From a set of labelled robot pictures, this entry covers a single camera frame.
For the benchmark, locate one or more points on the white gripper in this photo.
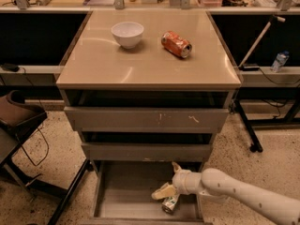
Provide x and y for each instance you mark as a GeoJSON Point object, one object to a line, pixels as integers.
{"type": "Point", "coordinates": [182, 182]}

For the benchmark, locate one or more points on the grey bottom drawer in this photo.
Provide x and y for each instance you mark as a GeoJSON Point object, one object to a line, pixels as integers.
{"type": "Point", "coordinates": [124, 196]}

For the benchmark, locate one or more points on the grey drawer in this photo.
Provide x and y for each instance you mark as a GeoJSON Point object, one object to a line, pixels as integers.
{"type": "Point", "coordinates": [124, 196]}
{"type": "Point", "coordinates": [153, 120]}
{"type": "Point", "coordinates": [134, 146]}

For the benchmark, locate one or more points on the grey middle drawer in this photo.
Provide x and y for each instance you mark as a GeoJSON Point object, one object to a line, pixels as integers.
{"type": "Point", "coordinates": [134, 146]}

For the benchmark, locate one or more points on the grey drawer cabinet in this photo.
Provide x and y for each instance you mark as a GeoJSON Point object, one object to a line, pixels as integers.
{"type": "Point", "coordinates": [101, 73]}

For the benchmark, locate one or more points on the grey top drawer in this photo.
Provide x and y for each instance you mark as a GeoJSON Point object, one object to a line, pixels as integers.
{"type": "Point", "coordinates": [153, 120]}

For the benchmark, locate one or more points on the orange soda can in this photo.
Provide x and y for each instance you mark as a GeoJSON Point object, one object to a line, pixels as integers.
{"type": "Point", "coordinates": [176, 45]}

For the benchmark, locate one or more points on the black device on ledge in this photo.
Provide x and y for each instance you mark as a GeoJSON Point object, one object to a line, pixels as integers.
{"type": "Point", "coordinates": [249, 67]}

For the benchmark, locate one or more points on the white ceramic bowl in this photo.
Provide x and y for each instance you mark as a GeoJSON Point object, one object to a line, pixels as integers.
{"type": "Point", "coordinates": [127, 34]}

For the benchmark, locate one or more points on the clear water bottle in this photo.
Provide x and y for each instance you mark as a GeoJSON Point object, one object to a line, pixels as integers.
{"type": "Point", "coordinates": [280, 61]}

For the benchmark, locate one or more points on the brown office chair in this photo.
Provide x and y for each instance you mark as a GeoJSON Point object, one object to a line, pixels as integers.
{"type": "Point", "coordinates": [18, 122]}

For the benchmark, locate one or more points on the black power adapter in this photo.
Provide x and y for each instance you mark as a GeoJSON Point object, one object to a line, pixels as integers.
{"type": "Point", "coordinates": [10, 67]}

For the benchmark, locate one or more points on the black table leg frame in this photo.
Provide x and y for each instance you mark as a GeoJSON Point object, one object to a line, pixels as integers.
{"type": "Point", "coordinates": [290, 120]}

